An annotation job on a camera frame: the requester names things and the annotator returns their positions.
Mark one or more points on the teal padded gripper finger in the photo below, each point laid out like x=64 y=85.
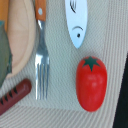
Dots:
x=5 y=56

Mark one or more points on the brown toy sausage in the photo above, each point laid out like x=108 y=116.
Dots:
x=14 y=95

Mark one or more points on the white toy fish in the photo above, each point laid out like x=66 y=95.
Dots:
x=77 y=18

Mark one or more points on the red toy tomato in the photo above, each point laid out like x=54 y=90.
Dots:
x=91 y=83

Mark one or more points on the yellow toy bread slice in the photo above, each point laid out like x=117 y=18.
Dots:
x=4 y=10

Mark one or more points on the round wooden plate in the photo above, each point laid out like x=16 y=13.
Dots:
x=21 y=28

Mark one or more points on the wooden handled fork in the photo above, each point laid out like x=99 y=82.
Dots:
x=42 y=60

